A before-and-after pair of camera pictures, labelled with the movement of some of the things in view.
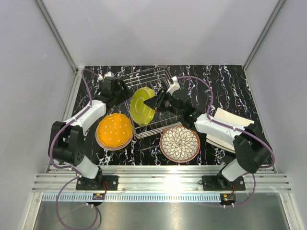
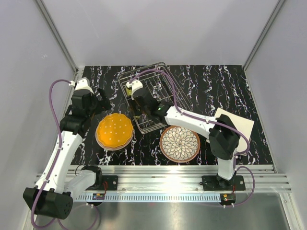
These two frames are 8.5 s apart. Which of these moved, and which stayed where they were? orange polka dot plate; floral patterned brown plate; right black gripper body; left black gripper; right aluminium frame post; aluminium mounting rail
Moved: right black gripper body; left black gripper
Stayed: right aluminium frame post; aluminium mounting rail; orange polka dot plate; floral patterned brown plate
